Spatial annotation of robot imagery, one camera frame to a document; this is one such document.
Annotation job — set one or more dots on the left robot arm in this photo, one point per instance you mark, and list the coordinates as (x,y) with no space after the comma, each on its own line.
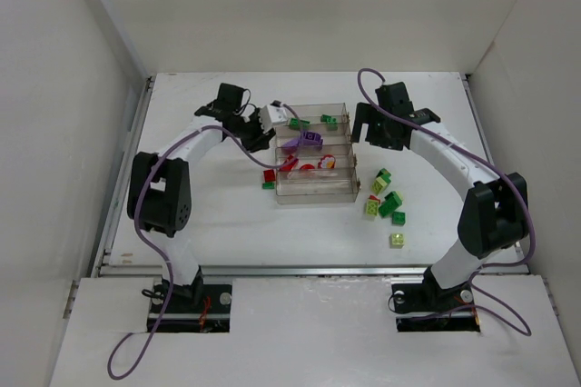
(160,190)

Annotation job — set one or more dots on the dark green angled brick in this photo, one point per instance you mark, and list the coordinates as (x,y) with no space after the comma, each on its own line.
(391,203)

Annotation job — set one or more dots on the green and lime brick top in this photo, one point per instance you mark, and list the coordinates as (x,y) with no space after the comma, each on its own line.
(381,182)

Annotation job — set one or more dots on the aluminium rail front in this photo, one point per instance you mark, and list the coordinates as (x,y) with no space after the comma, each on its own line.
(271,271)

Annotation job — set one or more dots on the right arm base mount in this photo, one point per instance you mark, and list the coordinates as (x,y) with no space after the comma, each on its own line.
(419,308)

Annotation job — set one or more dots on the purple lego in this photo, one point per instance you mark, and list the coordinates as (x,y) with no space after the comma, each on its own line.
(292,146)

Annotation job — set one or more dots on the small green brick in bin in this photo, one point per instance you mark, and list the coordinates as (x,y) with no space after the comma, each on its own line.
(328,120)

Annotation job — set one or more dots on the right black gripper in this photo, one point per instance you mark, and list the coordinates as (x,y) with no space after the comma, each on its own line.
(379,133)

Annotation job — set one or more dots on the green stepped lego brick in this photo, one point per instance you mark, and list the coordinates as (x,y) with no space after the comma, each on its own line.
(297,124)

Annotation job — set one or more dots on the purple lotus lego brick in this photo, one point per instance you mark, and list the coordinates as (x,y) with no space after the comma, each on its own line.
(311,139)

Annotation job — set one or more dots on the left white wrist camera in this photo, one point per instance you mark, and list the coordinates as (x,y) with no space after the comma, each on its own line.
(272,115)

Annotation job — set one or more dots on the red flower lego brick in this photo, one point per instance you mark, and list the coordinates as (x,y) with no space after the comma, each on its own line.
(327,161)

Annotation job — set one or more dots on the red lego cluster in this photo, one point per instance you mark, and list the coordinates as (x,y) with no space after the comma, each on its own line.
(269,176)

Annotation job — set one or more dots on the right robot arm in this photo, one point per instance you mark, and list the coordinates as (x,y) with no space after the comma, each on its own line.
(495,211)

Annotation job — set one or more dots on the clear bin first row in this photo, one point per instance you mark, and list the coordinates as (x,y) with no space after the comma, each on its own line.
(314,113)

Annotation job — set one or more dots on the red rectangular lego brick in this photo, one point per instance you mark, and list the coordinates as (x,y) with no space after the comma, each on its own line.
(289,164)

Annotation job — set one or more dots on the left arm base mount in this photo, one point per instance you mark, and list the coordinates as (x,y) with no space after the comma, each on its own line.
(198,308)

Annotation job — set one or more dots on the lime square brick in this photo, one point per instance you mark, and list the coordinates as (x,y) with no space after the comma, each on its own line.
(396,240)

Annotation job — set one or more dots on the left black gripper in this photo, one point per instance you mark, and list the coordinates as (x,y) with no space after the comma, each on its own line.
(256,135)

